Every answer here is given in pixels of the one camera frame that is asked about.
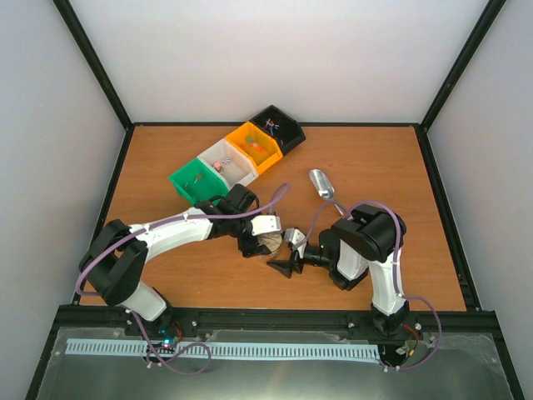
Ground gold jar lid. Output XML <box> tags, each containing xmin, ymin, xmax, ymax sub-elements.
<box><xmin>257</xmin><ymin>232</ymin><xmax>283</xmax><ymax>254</ymax></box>

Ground white plastic bin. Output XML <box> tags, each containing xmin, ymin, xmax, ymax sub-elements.
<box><xmin>197</xmin><ymin>138</ymin><xmax>258</xmax><ymax>188</ymax></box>

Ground metal scoop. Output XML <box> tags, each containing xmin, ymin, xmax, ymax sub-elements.
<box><xmin>309</xmin><ymin>168</ymin><xmax>345</xmax><ymax>215</ymax></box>

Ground green plastic bin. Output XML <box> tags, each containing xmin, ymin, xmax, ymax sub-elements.
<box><xmin>168</xmin><ymin>157</ymin><xmax>229</xmax><ymax>205</ymax></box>

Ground yellow plastic bin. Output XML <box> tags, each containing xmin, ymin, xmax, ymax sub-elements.
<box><xmin>225</xmin><ymin>122</ymin><xmax>283</xmax><ymax>175</ymax></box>

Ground black plastic bin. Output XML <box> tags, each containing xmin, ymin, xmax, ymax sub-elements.
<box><xmin>250</xmin><ymin>105</ymin><xmax>306</xmax><ymax>156</ymax></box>

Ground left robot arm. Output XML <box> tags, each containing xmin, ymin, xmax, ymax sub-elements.
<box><xmin>79</xmin><ymin>184</ymin><xmax>269</xmax><ymax>336</ymax></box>

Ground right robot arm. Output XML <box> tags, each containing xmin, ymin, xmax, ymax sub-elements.
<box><xmin>267</xmin><ymin>203</ymin><xmax>409</xmax><ymax>338</ymax></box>

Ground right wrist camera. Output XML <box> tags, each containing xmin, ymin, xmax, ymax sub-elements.
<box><xmin>283</xmin><ymin>227</ymin><xmax>306</xmax><ymax>250</ymax></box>

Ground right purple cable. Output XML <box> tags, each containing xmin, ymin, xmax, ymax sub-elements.
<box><xmin>299</xmin><ymin>199</ymin><xmax>444</xmax><ymax>373</ymax></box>

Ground black aluminium front rail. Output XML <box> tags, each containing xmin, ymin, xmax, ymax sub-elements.
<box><xmin>51</xmin><ymin>305</ymin><xmax>501</xmax><ymax>341</ymax></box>

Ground blue slotted cable duct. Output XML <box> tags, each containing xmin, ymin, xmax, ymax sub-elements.
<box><xmin>64</xmin><ymin>338</ymin><xmax>380</xmax><ymax>363</ymax></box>

